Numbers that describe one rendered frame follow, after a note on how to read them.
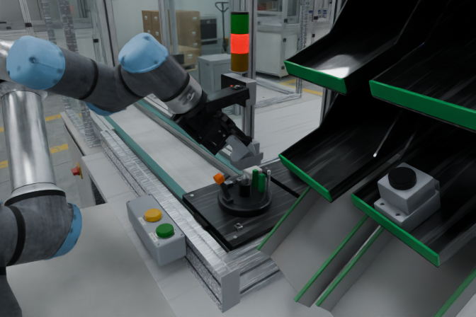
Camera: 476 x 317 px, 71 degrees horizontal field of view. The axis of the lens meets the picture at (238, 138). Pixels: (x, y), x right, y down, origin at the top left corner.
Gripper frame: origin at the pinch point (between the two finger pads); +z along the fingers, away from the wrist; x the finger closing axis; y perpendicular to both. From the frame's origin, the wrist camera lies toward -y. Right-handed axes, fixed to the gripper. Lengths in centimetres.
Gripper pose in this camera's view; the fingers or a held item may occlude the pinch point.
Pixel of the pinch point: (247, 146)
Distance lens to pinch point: 79.7
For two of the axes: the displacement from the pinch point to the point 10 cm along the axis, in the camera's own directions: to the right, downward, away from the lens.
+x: 5.6, 3.4, -7.6
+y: -6.3, 7.7, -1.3
